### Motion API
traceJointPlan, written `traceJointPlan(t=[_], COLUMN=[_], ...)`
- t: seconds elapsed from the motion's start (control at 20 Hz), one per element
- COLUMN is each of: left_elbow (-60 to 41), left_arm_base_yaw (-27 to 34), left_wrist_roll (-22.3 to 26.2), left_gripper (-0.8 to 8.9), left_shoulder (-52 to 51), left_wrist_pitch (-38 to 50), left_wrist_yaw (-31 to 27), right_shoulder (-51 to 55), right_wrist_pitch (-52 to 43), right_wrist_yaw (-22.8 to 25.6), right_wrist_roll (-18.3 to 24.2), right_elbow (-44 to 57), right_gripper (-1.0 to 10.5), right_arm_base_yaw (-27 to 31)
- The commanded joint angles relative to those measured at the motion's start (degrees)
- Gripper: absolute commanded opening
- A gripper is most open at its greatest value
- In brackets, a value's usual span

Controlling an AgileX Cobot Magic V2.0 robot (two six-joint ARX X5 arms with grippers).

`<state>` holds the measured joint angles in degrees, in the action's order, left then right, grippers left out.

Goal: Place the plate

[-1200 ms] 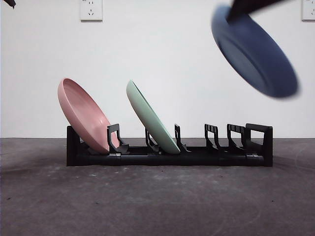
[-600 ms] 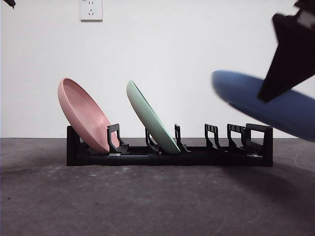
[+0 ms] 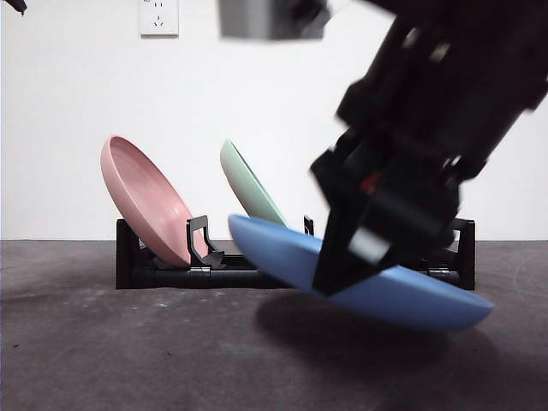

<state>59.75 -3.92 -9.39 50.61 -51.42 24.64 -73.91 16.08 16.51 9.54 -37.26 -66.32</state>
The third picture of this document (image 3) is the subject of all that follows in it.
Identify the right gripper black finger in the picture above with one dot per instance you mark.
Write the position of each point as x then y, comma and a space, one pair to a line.
338, 261

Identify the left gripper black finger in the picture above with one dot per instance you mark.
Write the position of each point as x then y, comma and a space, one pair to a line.
10, 5

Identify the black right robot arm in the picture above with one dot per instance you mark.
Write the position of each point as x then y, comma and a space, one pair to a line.
449, 94

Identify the green plate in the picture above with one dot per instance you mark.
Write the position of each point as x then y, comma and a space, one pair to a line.
248, 184

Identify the pink plate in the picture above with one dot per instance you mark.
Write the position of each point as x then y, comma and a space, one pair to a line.
145, 201

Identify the white wall socket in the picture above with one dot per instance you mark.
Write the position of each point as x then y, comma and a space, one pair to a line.
159, 19

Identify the blue plate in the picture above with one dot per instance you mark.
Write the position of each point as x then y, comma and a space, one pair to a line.
406, 299

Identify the black plastic dish rack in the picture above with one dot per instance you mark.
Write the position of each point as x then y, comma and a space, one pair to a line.
137, 274

